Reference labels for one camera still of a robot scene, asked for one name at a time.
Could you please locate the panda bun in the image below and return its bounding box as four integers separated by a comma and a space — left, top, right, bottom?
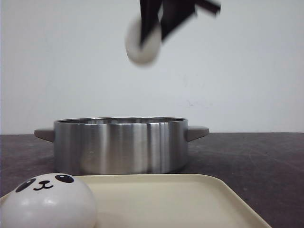
0, 173, 97, 228
124, 16, 162, 66

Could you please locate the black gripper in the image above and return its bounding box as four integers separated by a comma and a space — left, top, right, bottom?
139, 0, 221, 48

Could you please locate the stainless steel steamer pot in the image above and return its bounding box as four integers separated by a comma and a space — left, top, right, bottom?
34, 117, 209, 175

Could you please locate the cream plastic tray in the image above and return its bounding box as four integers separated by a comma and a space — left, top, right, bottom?
0, 173, 271, 228

